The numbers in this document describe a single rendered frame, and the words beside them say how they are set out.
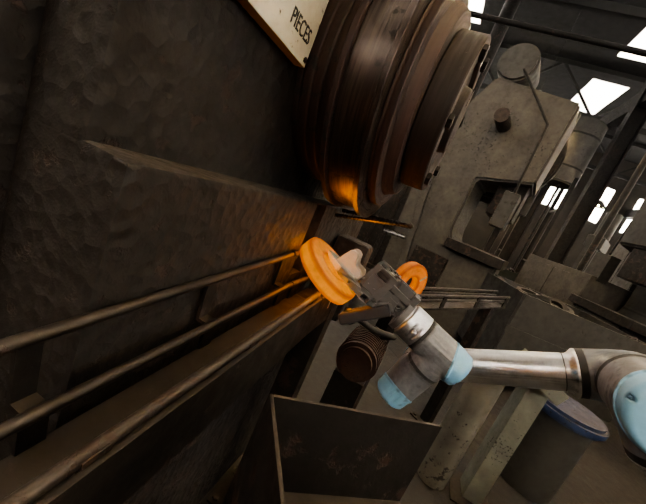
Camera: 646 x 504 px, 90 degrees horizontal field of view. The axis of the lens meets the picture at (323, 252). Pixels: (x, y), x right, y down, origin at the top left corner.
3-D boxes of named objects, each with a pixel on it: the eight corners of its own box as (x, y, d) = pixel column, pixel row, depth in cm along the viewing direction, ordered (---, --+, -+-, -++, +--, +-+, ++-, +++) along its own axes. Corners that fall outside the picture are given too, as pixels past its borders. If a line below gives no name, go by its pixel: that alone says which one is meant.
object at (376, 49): (292, 195, 49) (433, -170, 39) (361, 211, 93) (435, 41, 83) (329, 212, 47) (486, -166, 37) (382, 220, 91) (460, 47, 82)
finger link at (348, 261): (342, 235, 71) (373, 265, 69) (325, 255, 72) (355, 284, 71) (338, 236, 68) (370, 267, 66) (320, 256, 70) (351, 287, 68)
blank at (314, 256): (289, 250, 65) (301, 240, 64) (313, 241, 79) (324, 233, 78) (333, 315, 64) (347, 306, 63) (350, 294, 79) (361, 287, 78)
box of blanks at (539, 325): (474, 380, 243) (527, 289, 228) (444, 333, 324) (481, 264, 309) (604, 436, 241) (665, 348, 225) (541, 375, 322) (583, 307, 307)
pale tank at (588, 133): (478, 285, 826) (573, 110, 736) (474, 280, 912) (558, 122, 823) (515, 302, 801) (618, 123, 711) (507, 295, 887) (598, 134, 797)
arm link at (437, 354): (444, 396, 63) (479, 370, 60) (402, 353, 65) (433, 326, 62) (445, 377, 70) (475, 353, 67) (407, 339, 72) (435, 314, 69)
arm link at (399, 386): (408, 396, 76) (442, 368, 73) (396, 419, 66) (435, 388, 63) (384, 369, 79) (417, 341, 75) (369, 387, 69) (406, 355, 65)
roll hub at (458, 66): (390, 170, 53) (471, -14, 47) (406, 189, 79) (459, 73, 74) (423, 182, 51) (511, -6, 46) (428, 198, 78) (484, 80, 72)
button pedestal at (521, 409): (449, 505, 122) (533, 368, 110) (447, 461, 145) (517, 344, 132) (492, 533, 118) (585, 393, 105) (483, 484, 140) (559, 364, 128)
